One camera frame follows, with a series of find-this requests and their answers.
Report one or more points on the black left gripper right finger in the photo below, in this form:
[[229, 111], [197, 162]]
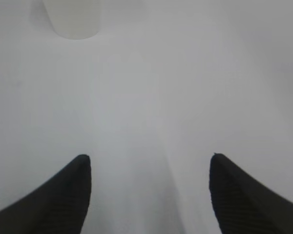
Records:
[[243, 205]]

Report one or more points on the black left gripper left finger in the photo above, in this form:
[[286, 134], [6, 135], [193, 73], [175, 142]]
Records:
[[59, 206]]

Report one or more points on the white paper cup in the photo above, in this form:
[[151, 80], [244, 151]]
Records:
[[74, 19]]

